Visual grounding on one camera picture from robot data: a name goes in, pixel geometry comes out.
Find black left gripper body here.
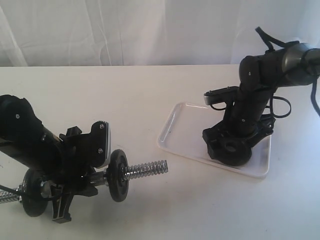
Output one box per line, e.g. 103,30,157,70
22,132,96,190

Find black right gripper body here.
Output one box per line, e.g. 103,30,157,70
202,99,275,144

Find black weight plate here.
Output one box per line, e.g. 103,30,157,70
22,168,51,218
106,149,129,203
213,138,252,167

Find chrome threaded dumbbell bar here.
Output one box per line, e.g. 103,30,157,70
0,160,168,204

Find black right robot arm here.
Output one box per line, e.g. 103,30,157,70
202,42,320,166

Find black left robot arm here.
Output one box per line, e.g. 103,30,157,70
0,94,111,223

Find white rectangular plastic tray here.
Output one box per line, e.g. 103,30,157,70
157,102,271,179

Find white backdrop curtain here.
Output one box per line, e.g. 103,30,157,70
0,0,320,67

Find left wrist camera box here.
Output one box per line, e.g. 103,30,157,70
84,121,111,169

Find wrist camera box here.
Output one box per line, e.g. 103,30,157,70
84,121,111,169
204,86,239,106

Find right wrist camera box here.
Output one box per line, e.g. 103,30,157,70
204,86,239,106

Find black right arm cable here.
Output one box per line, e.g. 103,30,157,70
209,26,320,121

